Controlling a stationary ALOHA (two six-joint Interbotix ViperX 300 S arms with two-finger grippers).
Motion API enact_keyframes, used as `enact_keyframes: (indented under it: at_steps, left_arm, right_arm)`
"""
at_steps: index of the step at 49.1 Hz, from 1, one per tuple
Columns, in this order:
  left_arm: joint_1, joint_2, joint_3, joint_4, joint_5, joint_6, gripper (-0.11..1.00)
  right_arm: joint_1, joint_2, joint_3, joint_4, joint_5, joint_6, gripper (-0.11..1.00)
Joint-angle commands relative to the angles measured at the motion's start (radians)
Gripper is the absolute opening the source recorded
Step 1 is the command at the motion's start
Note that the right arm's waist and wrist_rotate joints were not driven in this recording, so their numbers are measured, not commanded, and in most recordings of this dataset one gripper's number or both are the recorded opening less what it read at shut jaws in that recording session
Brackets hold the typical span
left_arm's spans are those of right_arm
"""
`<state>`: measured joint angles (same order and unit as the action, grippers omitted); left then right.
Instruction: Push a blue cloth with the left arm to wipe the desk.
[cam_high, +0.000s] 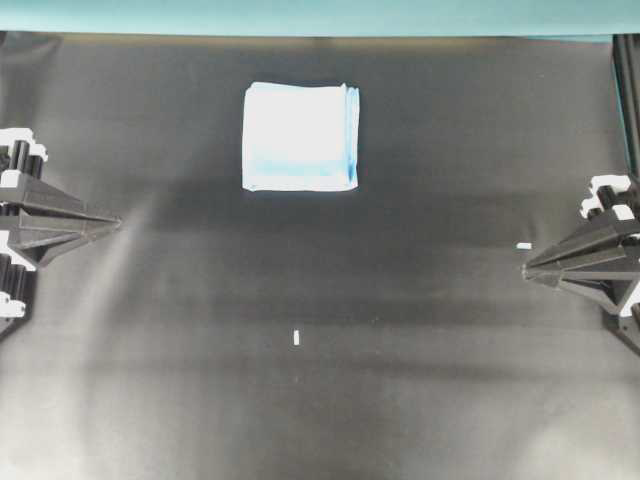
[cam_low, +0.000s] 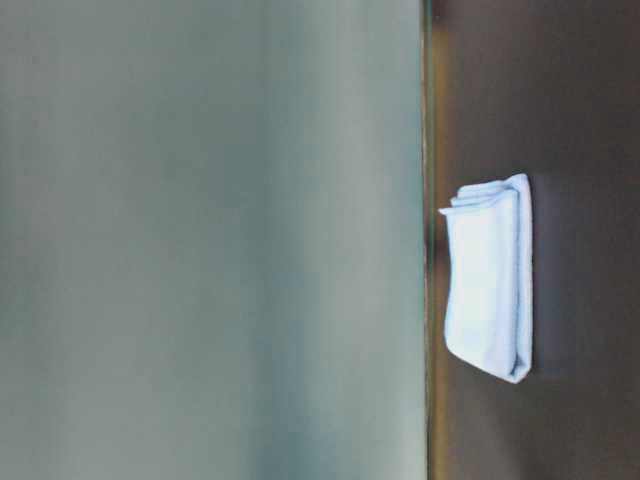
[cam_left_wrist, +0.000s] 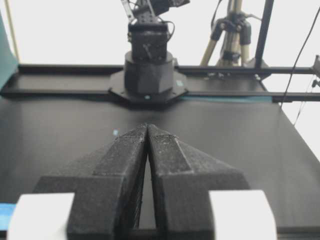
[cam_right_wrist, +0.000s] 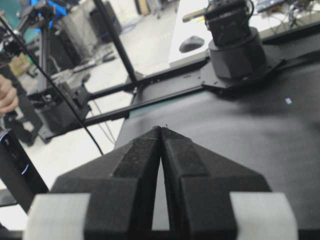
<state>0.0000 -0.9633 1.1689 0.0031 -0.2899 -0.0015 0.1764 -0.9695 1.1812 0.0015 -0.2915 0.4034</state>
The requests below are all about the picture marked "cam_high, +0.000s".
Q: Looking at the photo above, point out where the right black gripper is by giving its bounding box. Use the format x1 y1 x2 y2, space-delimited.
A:
521 173 640 357

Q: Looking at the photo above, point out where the black aluminium frame post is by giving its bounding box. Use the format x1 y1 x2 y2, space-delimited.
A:
613 33 639 178

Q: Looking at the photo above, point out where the folded blue cloth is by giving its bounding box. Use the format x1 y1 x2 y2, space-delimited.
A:
242 82 360 192

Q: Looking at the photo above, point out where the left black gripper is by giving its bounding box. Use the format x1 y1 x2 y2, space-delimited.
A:
1 127 121 337

